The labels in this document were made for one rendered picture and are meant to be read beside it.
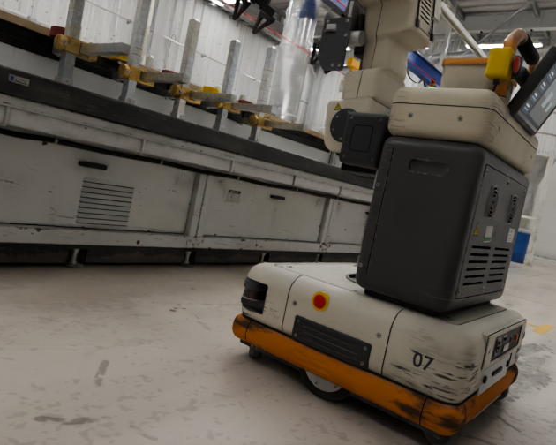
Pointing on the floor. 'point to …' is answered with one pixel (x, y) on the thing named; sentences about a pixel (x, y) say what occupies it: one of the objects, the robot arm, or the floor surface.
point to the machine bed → (141, 188)
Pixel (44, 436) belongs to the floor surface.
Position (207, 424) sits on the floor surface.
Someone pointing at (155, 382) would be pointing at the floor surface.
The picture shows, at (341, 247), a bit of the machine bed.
